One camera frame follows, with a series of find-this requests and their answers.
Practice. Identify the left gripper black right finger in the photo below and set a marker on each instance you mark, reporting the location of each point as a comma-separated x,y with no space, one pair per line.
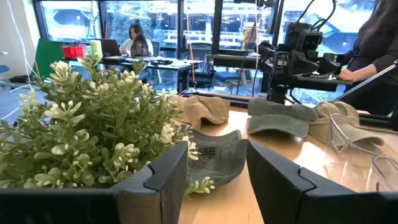
280,199

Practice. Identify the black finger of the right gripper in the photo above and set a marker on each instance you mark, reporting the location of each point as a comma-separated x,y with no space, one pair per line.
332,62
281,60

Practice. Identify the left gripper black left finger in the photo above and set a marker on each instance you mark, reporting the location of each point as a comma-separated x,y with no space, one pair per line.
155,199

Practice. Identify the tan baseball cap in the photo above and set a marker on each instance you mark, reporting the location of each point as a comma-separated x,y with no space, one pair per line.
205,109
335,109

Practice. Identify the grey baseball cap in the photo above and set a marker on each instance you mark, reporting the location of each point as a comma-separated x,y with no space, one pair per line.
217,161
276,124

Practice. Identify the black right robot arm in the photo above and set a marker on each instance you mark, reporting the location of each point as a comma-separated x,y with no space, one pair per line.
277,93

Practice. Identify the black diagonal rod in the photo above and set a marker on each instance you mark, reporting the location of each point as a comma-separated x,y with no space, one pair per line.
367,81

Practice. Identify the person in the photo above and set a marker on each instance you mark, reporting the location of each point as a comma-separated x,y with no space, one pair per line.
138,45
376,40

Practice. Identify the blue chair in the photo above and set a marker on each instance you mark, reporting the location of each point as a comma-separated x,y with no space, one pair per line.
228,76

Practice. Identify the artificial potted plant white flowers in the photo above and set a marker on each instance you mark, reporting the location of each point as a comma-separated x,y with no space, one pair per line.
93,124

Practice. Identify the black office desk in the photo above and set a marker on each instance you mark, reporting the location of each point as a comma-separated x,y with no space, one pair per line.
168,66

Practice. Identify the black laptop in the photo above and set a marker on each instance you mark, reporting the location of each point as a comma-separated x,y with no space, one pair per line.
110,47

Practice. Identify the red storage bin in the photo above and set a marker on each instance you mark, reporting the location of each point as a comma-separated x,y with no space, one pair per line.
72,53

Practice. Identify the green board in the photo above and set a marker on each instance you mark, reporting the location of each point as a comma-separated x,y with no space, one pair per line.
46,57

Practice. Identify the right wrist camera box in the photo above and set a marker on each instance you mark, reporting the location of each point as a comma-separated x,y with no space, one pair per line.
303,37

